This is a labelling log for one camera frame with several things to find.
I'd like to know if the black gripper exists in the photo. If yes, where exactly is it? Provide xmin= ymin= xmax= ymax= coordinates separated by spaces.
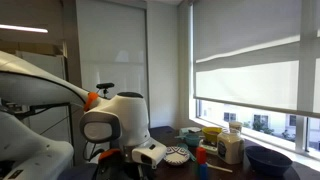
xmin=92 ymin=149 xmax=156 ymax=180

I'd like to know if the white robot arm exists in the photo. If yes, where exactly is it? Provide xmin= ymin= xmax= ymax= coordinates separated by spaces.
xmin=0 ymin=52 xmax=166 ymax=180

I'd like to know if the blue patterned white plate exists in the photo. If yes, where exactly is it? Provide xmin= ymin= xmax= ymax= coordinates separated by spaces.
xmin=164 ymin=146 xmax=190 ymax=166

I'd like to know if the teal measuring cup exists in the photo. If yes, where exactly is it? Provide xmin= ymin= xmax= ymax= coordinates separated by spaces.
xmin=179 ymin=133 xmax=202 ymax=147

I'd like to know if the green block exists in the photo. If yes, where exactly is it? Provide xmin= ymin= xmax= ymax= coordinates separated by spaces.
xmin=193 ymin=162 xmax=200 ymax=178

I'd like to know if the red block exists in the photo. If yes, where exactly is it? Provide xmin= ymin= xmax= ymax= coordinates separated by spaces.
xmin=196 ymin=147 xmax=206 ymax=164

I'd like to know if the blue cylinder block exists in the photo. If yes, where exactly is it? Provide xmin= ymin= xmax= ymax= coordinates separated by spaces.
xmin=199 ymin=164 xmax=208 ymax=180

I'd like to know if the white plastic spoon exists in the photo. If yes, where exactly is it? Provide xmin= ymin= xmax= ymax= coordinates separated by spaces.
xmin=206 ymin=162 xmax=233 ymax=173

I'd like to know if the yellow bowl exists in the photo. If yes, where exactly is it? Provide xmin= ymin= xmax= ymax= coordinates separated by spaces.
xmin=202 ymin=127 xmax=222 ymax=143

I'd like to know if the glass jar of rice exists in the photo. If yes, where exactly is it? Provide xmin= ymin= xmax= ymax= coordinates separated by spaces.
xmin=217 ymin=128 xmax=244 ymax=165

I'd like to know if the dark blue bowl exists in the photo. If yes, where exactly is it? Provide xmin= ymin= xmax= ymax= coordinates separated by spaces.
xmin=245 ymin=146 xmax=293 ymax=177

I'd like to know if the white roller window blind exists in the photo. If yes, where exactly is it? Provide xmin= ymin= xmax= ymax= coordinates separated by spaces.
xmin=193 ymin=0 xmax=320 ymax=118

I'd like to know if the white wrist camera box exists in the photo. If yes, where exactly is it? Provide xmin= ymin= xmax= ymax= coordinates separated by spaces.
xmin=132 ymin=138 xmax=167 ymax=169

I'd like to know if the black camera on stand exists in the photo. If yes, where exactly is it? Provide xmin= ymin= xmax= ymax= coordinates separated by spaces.
xmin=96 ymin=83 xmax=114 ymax=99

